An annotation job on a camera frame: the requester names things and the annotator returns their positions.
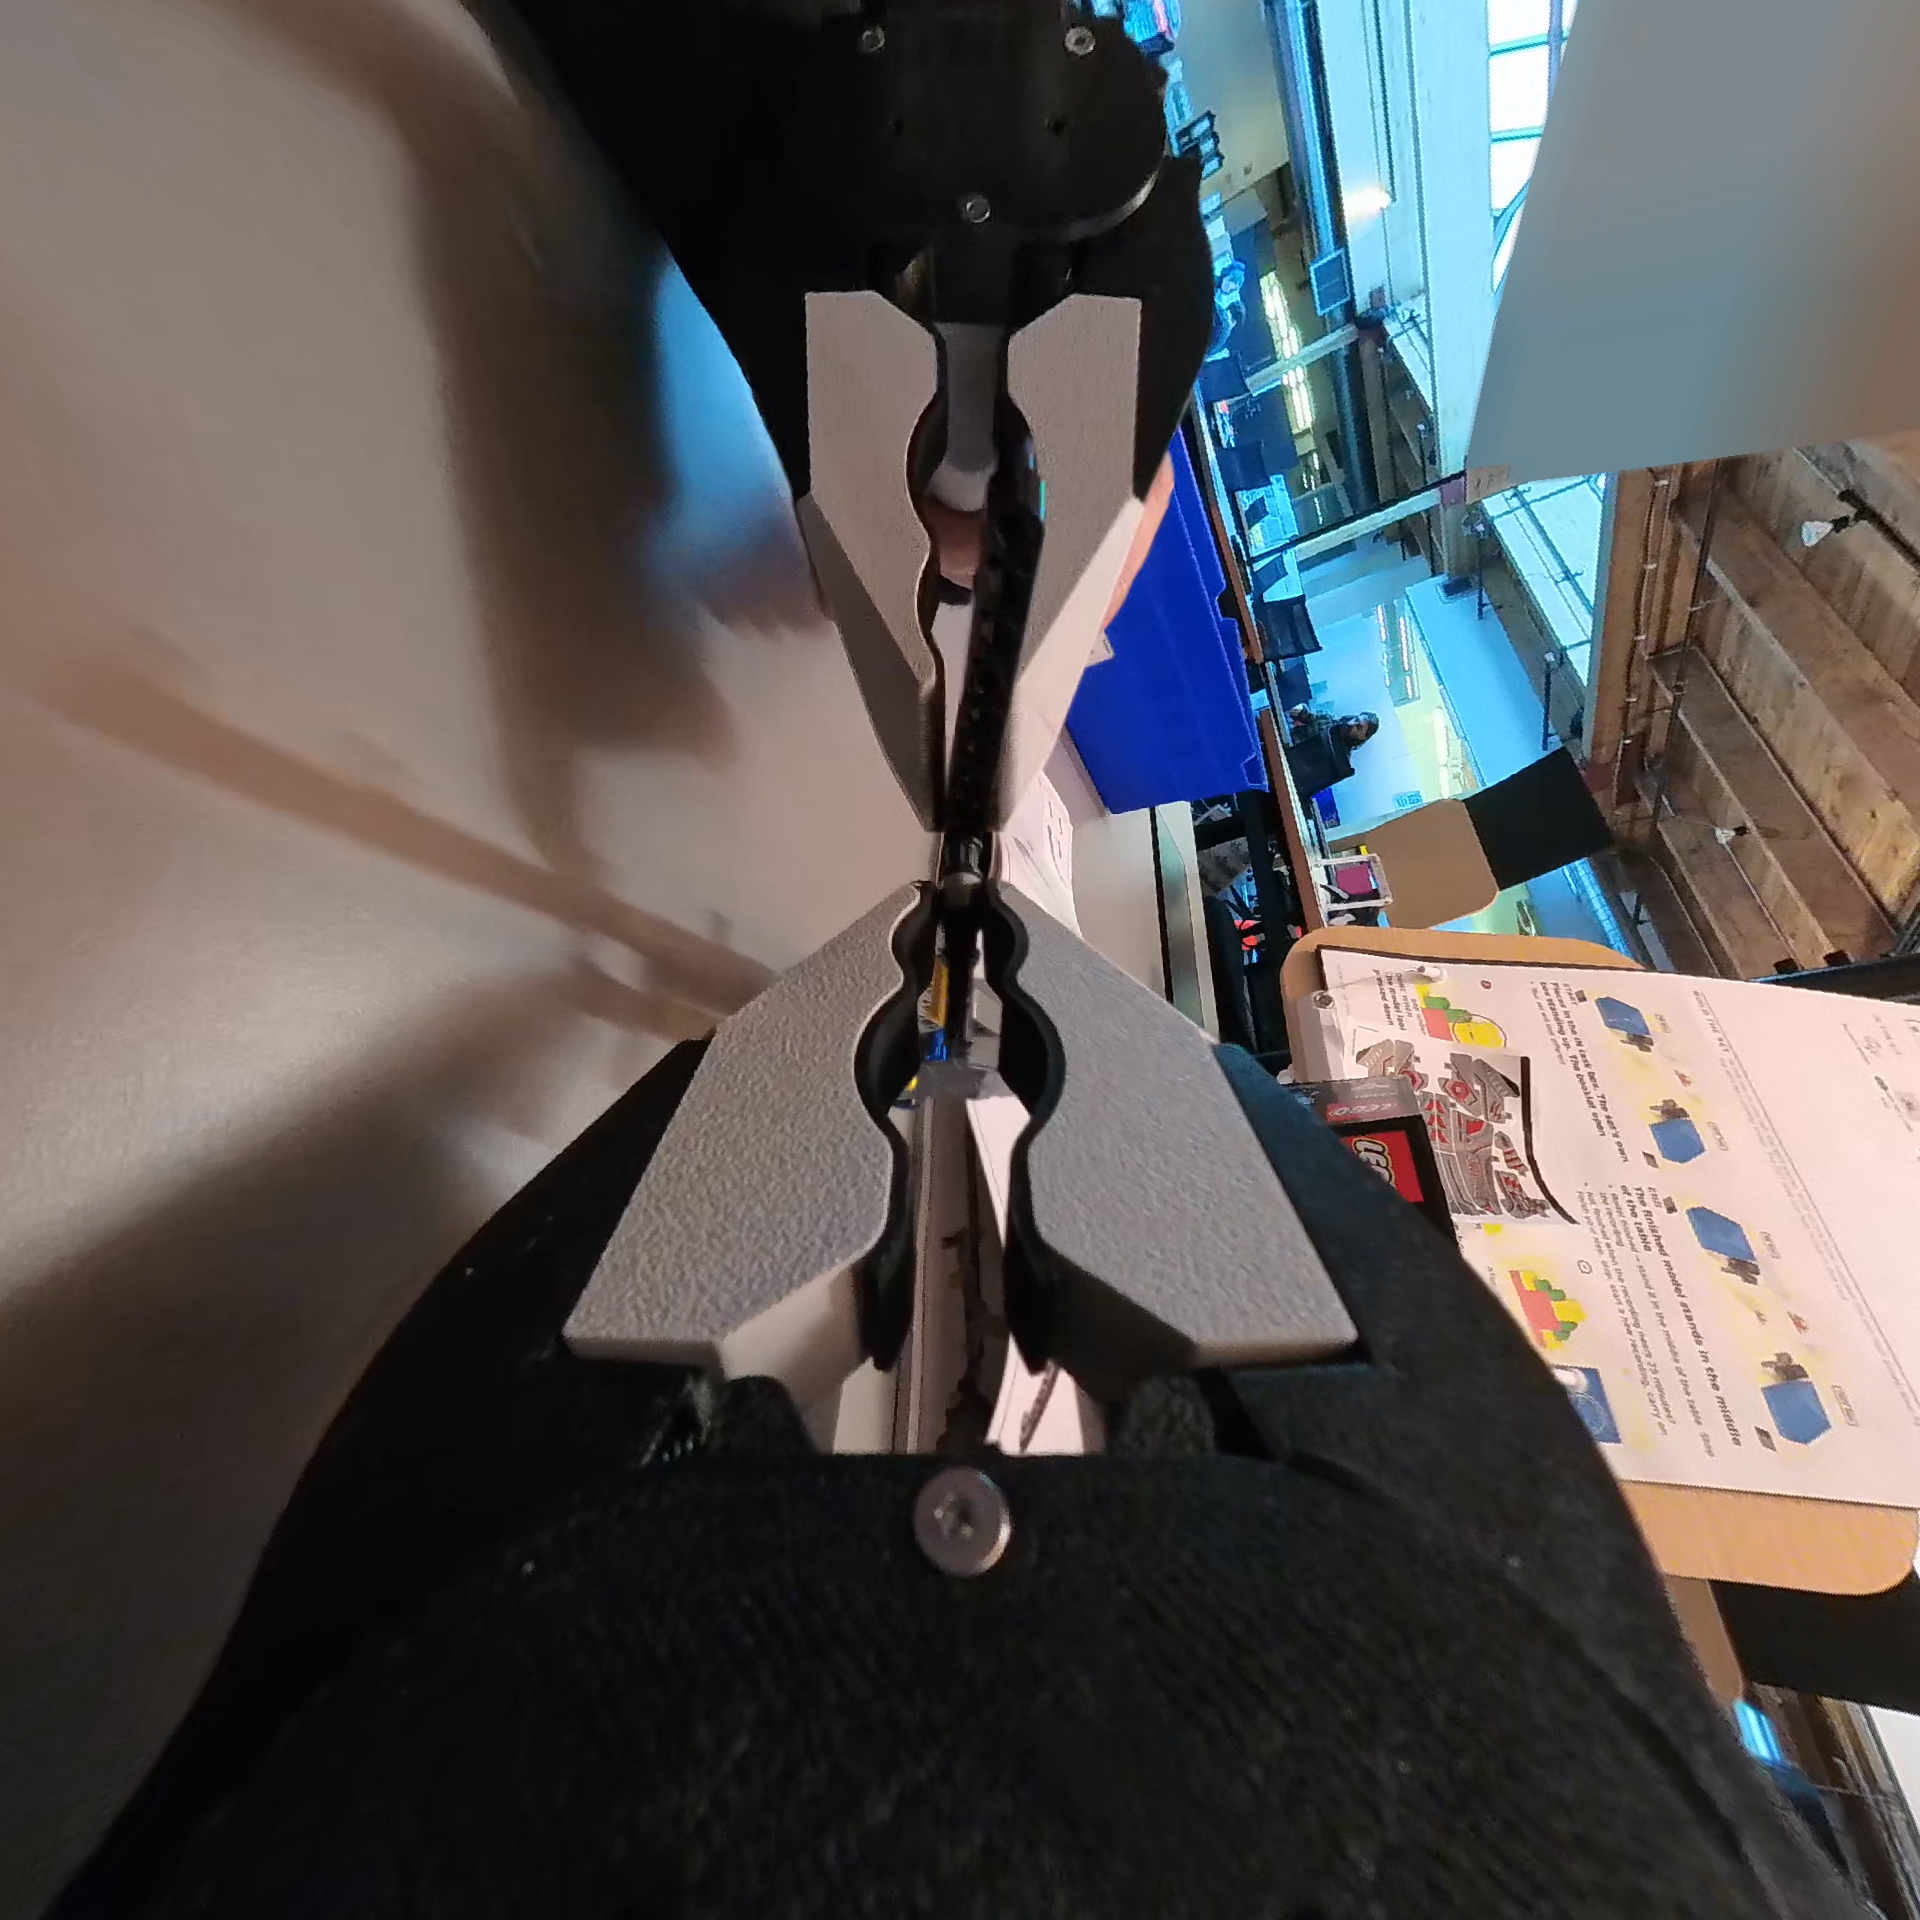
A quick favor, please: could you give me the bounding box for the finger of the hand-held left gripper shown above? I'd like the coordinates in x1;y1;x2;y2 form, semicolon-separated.
979;293;1151;839
791;289;954;842

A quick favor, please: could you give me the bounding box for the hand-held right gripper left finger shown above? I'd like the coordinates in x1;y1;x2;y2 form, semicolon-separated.
567;882;940;1374

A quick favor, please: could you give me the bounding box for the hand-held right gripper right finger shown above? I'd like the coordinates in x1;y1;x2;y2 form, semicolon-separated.
983;882;1360;1374

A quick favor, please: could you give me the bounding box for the black toy brick beam assembly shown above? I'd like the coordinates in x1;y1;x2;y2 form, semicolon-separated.
900;450;1046;1104

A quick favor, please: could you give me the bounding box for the person's left hand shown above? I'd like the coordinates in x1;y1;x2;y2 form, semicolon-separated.
919;448;1184;606

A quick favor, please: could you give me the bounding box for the dark toy brick set box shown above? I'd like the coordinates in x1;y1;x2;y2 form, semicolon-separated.
1290;1072;1466;1248

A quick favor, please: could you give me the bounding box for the blue bin with white label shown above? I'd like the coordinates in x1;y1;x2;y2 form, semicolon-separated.
1063;429;1268;819

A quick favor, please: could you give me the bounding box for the white instruction booklet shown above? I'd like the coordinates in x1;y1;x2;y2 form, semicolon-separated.
896;757;1119;1457

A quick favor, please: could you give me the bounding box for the tan rounded board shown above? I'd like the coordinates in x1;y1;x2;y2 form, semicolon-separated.
1333;801;1501;934

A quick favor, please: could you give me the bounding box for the black panel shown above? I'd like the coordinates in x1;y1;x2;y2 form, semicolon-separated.
1462;749;1618;890

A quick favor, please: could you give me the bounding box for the printed instruction sheet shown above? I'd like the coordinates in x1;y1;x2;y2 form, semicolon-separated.
1319;961;1920;1510

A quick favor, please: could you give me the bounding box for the instruction sheet on board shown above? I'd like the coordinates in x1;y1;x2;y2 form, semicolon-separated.
1280;928;1920;1601

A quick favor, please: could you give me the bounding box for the black board stand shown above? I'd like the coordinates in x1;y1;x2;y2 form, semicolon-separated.
1709;1573;1920;1715

